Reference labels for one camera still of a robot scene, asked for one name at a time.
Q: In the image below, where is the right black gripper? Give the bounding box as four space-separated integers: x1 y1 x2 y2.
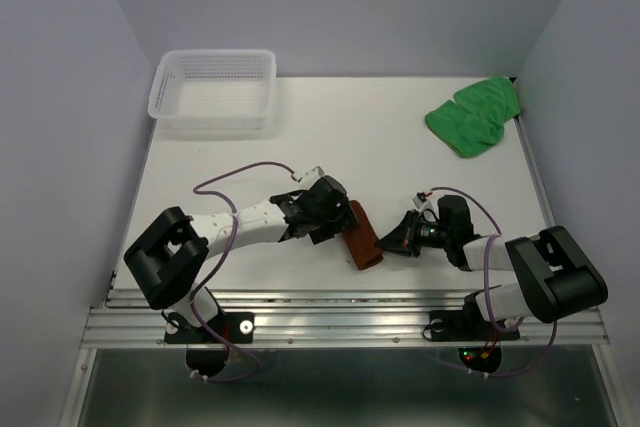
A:
373 208 450 257

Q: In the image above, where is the brown towel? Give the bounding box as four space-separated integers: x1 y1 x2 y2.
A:
342 200 383 271

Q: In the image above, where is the green towel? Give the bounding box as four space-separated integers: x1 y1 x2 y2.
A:
424 77 521 159

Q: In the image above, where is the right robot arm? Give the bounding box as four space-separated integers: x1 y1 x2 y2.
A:
376 187 609 342

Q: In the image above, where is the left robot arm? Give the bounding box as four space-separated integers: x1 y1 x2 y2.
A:
123 175 361 343

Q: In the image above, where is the white plastic perforated basket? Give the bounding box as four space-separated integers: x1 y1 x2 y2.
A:
147 49 277 131

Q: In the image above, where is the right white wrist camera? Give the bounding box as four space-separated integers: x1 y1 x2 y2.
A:
413 191 437 217

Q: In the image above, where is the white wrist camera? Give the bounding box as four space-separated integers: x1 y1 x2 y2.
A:
413 191 437 217
291 166 325 188

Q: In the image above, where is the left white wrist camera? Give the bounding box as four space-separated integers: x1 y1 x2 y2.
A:
291 166 325 188

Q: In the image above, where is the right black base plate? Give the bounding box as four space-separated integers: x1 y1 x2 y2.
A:
422 310 520 343

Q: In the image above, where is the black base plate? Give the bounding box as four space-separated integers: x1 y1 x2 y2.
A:
161 312 255 345
422 310 520 343

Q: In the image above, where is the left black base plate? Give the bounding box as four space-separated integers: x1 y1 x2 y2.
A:
161 312 255 345

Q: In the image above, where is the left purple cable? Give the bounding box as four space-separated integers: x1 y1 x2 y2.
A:
193 161 264 384

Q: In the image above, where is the aluminium rail frame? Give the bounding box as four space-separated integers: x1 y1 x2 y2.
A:
63 114 621 426

